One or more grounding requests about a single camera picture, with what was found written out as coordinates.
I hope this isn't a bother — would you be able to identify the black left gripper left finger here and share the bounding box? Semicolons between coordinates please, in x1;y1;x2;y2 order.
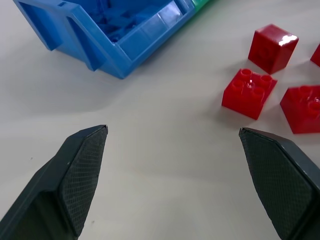
0;124;109;240

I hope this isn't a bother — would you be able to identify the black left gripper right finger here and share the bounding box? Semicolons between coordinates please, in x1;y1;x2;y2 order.
238;127;320;240

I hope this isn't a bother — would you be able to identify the red building block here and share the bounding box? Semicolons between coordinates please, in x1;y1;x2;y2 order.
310;43;320;67
247;23;300;75
221;68;279;121
279;85;320;135

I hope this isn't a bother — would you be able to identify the blue plastic storage bin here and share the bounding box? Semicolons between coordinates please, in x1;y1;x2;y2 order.
12;0;196;80

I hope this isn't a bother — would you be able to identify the green plastic storage bin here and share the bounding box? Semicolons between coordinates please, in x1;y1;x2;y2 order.
191;0;213;11

